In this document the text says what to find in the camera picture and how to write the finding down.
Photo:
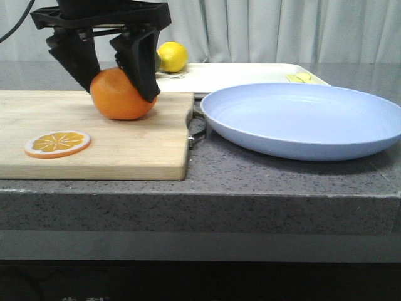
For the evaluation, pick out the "light blue plate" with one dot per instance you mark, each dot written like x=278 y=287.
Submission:
x=303 y=121

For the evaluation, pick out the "metal cutting board handle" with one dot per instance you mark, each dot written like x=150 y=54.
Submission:
x=196 y=126

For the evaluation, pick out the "yellow lemon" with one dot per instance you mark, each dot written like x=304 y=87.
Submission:
x=173 y=56

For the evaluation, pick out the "wooden cutting board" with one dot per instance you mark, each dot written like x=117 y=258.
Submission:
x=154 y=147

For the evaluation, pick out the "white curtain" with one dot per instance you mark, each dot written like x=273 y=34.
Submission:
x=286 y=31

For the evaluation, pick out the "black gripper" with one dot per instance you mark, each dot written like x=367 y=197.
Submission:
x=76 y=23

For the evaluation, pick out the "orange slice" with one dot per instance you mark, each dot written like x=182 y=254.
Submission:
x=57 y=144

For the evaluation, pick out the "orange fruit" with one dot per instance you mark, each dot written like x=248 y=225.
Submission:
x=116 y=98

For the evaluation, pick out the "yellow lemon wedge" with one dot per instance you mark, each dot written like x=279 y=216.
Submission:
x=299 y=78

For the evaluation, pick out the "cream white tray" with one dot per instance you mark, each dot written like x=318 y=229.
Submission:
x=204 y=78

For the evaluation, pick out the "green lime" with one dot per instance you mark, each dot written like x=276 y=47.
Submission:
x=158 y=62

